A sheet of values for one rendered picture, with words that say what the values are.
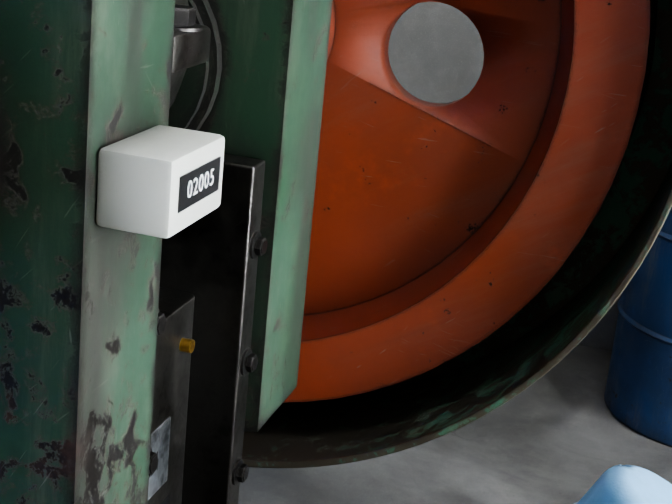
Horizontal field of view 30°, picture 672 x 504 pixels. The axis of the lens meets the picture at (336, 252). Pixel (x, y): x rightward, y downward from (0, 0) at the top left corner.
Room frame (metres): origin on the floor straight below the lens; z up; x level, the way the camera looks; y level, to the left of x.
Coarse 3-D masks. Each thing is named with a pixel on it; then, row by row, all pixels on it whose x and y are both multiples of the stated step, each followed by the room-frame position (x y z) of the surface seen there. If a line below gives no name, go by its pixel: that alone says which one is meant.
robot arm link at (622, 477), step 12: (612, 468) 0.73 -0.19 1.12; (624, 468) 0.73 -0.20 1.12; (636, 468) 0.73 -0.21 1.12; (600, 480) 0.72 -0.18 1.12; (612, 480) 0.71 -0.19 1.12; (624, 480) 0.71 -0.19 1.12; (636, 480) 0.72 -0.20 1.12; (648, 480) 0.73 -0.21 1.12; (660, 480) 0.74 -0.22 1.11; (588, 492) 0.73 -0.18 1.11; (600, 492) 0.71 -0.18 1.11; (612, 492) 0.70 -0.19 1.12; (624, 492) 0.70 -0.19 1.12; (636, 492) 0.70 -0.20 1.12; (648, 492) 0.71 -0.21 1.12; (660, 492) 0.72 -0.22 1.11
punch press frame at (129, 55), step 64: (0, 0) 0.59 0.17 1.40; (64, 0) 0.58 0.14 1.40; (128, 0) 0.61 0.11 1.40; (192, 0) 0.87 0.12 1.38; (256, 0) 0.87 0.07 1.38; (320, 0) 0.92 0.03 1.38; (0, 64) 0.59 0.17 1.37; (64, 64) 0.58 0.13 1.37; (128, 64) 0.62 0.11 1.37; (256, 64) 0.87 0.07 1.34; (320, 64) 0.94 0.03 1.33; (0, 128) 0.59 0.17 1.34; (64, 128) 0.58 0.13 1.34; (128, 128) 0.62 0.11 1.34; (192, 128) 0.87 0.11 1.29; (256, 128) 0.87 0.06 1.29; (320, 128) 0.95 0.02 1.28; (0, 192) 0.59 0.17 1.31; (64, 192) 0.58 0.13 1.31; (0, 256) 0.59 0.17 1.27; (64, 256) 0.58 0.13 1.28; (128, 256) 0.63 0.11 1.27; (0, 320) 0.59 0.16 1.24; (64, 320) 0.58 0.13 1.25; (128, 320) 0.63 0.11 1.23; (256, 320) 0.86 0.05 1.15; (0, 384) 0.59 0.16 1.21; (64, 384) 0.58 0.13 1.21; (128, 384) 0.63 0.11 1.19; (256, 384) 0.86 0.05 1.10; (0, 448) 0.59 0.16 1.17; (64, 448) 0.58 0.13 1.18; (128, 448) 0.64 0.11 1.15
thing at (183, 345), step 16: (160, 288) 0.85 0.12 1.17; (160, 304) 0.82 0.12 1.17; (176, 304) 0.82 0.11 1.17; (192, 304) 0.84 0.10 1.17; (176, 320) 0.81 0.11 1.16; (192, 320) 0.84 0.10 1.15; (160, 336) 0.79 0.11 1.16; (176, 336) 0.81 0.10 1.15; (160, 352) 0.79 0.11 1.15; (176, 352) 0.82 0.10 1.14; (160, 368) 0.79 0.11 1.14; (176, 368) 0.82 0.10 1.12; (160, 384) 0.79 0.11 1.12; (176, 384) 0.82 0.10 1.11; (160, 400) 0.79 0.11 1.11; (176, 400) 0.82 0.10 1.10; (160, 416) 0.79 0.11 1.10; (176, 416) 0.82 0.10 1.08; (160, 432) 0.79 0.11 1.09; (176, 432) 0.82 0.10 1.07; (160, 448) 0.79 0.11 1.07; (176, 448) 0.83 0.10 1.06; (160, 464) 0.80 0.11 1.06; (176, 464) 0.83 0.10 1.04; (160, 480) 0.80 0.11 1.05; (176, 480) 0.83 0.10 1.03; (160, 496) 0.80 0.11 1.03; (176, 496) 0.83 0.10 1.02
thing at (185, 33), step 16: (176, 0) 0.79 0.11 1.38; (176, 16) 0.77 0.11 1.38; (192, 16) 0.77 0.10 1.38; (176, 32) 0.75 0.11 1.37; (192, 32) 0.77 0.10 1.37; (208, 32) 0.79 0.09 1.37; (176, 48) 0.75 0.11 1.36; (192, 48) 0.77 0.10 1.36; (208, 48) 0.79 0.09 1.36; (176, 64) 0.75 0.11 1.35; (192, 64) 0.77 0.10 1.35; (176, 80) 0.80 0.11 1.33
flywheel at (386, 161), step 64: (384, 0) 1.12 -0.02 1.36; (448, 0) 1.10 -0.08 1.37; (512, 0) 1.09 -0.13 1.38; (576, 0) 1.04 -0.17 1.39; (640, 0) 1.03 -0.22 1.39; (384, 64) 1.13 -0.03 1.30; (512, 64) 1.09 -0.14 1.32; (576, 64) 1.04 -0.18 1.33; (640, 64) 1.02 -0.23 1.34; (384, 128) 1.11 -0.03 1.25; (448, 128) 1.10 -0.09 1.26; (512, 128) 1.08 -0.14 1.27; (576, 128) 1.04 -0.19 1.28; (320, 192) 1.13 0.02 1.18; (384, 192) 1.11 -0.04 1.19; (448, 192) 1.10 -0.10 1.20; (512, 192) 1.07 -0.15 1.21; (576, 192) 1.03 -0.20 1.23; (320, 256) 1.13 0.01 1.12; (384, 256) 1.11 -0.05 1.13; (448, 256) 1.10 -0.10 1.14; (512, 256) 1.05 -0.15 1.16; (320, 320) 1.11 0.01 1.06; (384, 320) 1.07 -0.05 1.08; (448, 320) 1.06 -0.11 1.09; (320, 384) 1.09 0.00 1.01; (384, 384) 1.07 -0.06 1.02
